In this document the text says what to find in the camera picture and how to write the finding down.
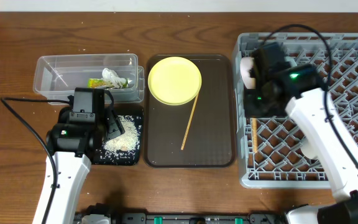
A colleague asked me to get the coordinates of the rice pile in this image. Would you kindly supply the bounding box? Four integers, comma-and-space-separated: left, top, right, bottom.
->
96, 114, 142, 164

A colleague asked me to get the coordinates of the blue bowl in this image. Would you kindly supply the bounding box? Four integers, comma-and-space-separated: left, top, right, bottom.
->
285, 57, 297, 67

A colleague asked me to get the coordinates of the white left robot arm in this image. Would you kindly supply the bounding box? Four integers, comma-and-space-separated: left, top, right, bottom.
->
33, 88, 125, 223

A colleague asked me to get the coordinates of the white tissue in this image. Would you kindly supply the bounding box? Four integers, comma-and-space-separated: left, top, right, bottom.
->
102, 68, 128, 88

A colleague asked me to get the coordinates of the pink bowl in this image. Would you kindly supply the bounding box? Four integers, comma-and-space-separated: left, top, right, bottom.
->
240, 57, 255, 89

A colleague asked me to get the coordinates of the clear plastic waste bin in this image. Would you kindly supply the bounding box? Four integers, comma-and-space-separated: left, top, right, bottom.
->
33, 54, 145, 103

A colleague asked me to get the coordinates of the black rail at table edge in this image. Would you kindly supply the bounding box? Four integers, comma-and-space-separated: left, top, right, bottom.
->
72, 203, 286, 224

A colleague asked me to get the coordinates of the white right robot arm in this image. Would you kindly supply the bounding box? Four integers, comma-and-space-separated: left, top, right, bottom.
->
240, 42, 358, 223

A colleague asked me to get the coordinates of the grey dishwasher rack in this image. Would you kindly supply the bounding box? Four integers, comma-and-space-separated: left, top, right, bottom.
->
231, 33, 358, 189

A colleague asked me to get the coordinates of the wooden chopstick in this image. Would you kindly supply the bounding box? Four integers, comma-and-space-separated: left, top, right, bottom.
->
180, 94, 199, 151
250, 118, 258, 154

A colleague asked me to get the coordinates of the white green cup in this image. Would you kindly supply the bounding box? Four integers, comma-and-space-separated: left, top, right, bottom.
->
300, 138, 318, 160

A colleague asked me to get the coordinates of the green snack wrapper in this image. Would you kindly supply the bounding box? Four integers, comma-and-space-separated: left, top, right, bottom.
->
87, 78, 114, 89

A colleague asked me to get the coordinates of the brown serving tray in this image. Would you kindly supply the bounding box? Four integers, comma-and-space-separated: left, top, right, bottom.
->
144, 54, 236, 168

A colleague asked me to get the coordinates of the yellow plate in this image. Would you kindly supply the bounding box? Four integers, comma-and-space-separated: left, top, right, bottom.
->
148, 57, 202, 106

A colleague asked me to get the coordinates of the black waste tray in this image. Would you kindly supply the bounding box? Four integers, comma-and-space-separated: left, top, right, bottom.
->
88, 106, 144, 166

